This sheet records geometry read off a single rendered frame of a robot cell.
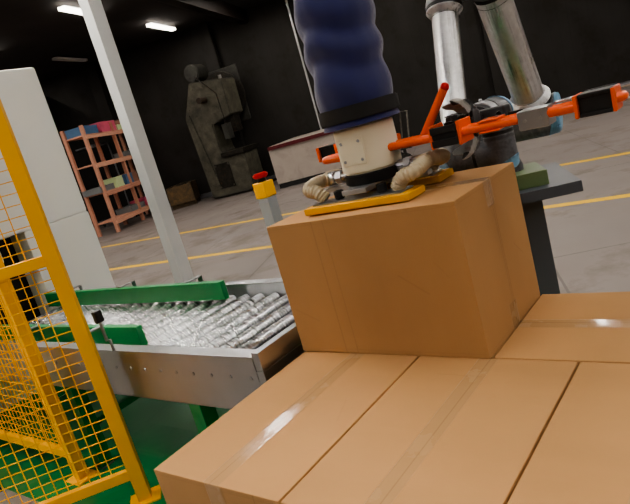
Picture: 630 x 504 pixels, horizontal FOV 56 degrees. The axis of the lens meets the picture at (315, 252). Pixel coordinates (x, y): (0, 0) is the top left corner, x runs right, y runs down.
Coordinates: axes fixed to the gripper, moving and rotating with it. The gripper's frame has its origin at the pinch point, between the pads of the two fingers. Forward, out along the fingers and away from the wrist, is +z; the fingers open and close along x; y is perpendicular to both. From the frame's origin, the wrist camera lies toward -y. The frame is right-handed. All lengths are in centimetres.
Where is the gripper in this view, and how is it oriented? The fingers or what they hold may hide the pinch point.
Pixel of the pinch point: (459, 129)
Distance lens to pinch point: 157.6
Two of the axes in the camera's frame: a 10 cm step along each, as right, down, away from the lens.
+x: -2.7, -9.4, -2.1
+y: -7.8, 0.8, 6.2
